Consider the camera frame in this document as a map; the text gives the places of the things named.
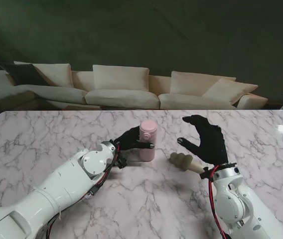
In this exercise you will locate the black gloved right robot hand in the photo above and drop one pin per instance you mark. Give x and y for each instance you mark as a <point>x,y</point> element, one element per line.
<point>212,145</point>

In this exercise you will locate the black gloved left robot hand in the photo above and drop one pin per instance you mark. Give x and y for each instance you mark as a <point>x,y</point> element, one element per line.
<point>129,140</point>

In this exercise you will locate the pink thermos lid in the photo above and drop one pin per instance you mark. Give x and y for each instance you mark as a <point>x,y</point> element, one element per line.
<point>148,128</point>

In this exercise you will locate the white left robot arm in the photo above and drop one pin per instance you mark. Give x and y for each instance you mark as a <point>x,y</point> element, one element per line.
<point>64,179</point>

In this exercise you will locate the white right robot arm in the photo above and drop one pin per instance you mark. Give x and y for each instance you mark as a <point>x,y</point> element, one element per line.
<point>231,201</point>

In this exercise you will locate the cream sofa seat cushion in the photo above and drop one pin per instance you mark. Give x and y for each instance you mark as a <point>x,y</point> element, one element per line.
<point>56,93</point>
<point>181,100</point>
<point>121,98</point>

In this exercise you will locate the cream sofa back pillow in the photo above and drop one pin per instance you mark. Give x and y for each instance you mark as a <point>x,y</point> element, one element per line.
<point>231,90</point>
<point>120,77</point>
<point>188,82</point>
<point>54,74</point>

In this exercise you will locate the cream sofa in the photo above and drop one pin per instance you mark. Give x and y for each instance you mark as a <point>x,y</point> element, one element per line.
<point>156,83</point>

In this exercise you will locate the dark brown sofa pillow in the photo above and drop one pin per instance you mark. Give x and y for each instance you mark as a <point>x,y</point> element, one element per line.
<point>22,73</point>

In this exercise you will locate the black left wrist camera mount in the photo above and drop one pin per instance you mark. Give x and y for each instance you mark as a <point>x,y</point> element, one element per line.
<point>122,162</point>

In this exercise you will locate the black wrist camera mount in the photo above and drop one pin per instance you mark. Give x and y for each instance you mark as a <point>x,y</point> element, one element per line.
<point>206,173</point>
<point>122,162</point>

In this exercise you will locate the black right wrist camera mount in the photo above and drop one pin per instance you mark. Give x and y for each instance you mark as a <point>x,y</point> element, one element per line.
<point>206,173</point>

